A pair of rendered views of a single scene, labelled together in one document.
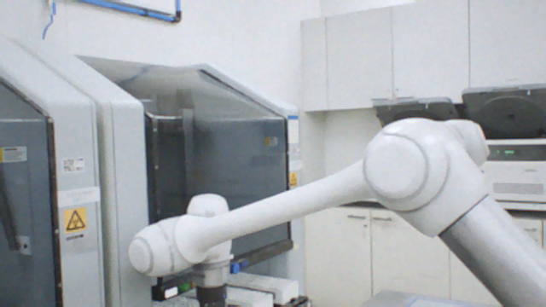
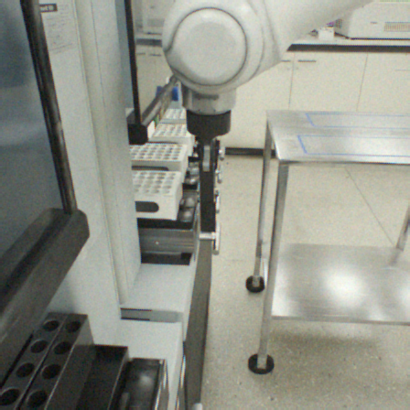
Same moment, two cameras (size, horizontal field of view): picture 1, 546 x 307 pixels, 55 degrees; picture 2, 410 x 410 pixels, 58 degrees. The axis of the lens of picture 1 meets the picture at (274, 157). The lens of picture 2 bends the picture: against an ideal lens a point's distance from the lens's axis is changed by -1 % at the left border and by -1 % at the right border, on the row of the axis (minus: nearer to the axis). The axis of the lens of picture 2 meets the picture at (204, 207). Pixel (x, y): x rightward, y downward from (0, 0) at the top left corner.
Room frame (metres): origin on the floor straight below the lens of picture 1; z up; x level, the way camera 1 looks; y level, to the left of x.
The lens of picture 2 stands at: (0.70, 0.47, 1.17)
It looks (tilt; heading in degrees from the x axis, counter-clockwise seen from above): 30 degrees down; 331
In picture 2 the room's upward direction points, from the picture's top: straight up
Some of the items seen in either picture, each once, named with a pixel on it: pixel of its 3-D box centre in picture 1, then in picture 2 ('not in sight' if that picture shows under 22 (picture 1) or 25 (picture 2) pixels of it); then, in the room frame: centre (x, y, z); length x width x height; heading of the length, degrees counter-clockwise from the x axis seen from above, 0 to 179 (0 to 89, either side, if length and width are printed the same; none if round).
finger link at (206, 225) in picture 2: not in sight; (208, 215); (1.23, 0.16, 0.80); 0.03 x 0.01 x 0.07; 57
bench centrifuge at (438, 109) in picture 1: (418, 146); not in sight; (3.59, -0.99, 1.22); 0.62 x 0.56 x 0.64; 145
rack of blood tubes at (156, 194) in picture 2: not in sight; (102, 195); (1.34, 0.33, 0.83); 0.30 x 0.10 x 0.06; 57
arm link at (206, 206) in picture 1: (206, 228); not in sight; (1.22, 0.17, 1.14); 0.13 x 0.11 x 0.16; 151
